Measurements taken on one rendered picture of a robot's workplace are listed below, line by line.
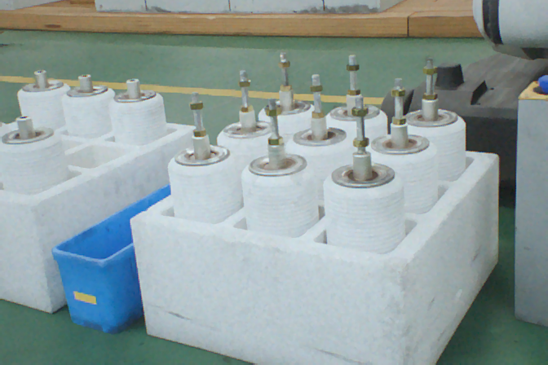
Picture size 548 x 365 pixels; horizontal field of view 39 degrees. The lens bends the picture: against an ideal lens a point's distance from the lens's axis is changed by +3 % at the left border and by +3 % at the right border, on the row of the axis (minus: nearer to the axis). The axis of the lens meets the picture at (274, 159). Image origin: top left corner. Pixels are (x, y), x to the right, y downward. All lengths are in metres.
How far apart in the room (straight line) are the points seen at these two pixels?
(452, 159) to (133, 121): 0.56
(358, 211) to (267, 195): 0.12
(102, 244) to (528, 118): 0.65
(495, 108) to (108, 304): 0.72
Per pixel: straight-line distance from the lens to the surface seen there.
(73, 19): 3.83
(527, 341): 1.08
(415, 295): 0.90
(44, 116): 1.52
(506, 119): 1.37
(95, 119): 1.44
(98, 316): 1.15
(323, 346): 0.95
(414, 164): 0.98
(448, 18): 2.93
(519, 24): 1.23
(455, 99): 1.40
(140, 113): 1.35
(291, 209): 0.94
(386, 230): 0.90
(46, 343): 1.17
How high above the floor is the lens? 0.58
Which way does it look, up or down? 20 degrees down
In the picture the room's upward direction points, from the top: 5 degrees counter-clockwise
